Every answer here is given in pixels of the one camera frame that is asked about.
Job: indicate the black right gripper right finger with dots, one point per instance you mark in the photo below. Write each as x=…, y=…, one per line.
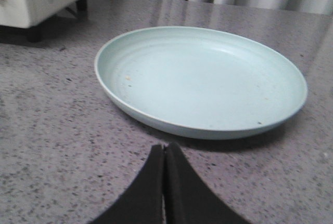
x=187, y=198

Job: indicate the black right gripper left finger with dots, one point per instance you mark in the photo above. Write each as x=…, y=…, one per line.
x=141, y=202

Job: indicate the mint green plate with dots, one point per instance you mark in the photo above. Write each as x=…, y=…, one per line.
x=200, y=83

